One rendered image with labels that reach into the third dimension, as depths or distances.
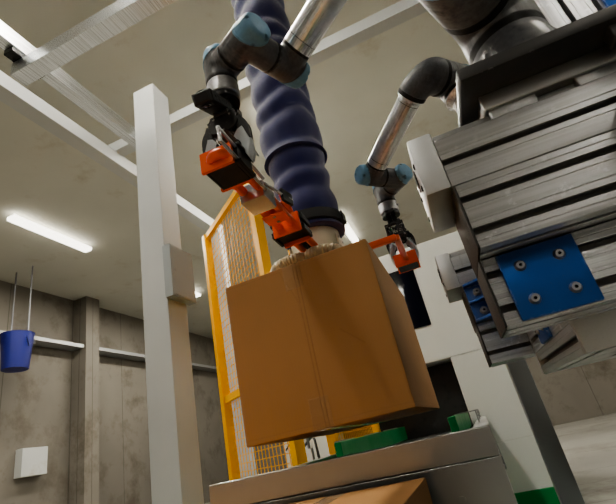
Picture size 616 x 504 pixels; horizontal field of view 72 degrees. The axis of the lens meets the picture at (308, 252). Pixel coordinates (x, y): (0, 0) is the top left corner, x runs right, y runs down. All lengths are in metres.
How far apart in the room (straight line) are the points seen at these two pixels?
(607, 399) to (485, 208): 10.70
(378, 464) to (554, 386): 10.05
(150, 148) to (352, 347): 2.13
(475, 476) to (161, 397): 1.54
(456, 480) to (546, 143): 0.71
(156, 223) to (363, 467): 1.84
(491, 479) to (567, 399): 10.04
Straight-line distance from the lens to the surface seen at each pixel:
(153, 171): 2.73
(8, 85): 3.55
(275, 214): 1.08
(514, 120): 0.62
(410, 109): 1.49
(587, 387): 11.15
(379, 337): 0.98
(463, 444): 1.04
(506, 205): 0.56
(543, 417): 1.61
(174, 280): 2.30
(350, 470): 1.09
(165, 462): 2.19
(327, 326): 1.02
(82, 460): 8.28
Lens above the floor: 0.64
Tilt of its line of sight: 24 degrees up
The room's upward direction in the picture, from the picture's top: 13 degrees counter-clockwise
